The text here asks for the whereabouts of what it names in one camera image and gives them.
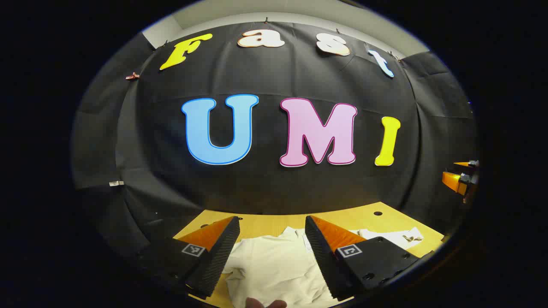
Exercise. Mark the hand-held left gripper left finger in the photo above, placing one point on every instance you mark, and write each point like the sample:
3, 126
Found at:
218, 256

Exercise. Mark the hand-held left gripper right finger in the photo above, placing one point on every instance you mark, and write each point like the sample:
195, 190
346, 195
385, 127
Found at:
325, 261

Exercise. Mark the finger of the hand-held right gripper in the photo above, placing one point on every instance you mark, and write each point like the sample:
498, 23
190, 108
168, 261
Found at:
454, 180
466, 164

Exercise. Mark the cream white sweatshirt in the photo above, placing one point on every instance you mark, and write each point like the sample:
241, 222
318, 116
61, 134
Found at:
274, 265

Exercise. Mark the black backdrop cloth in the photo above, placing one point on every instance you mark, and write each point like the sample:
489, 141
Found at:
265, 184

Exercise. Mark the small white clip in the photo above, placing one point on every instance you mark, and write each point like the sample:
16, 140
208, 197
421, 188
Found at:
116, 183

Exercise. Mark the small copper clip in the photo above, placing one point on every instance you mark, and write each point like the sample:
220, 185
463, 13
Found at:
132, 76

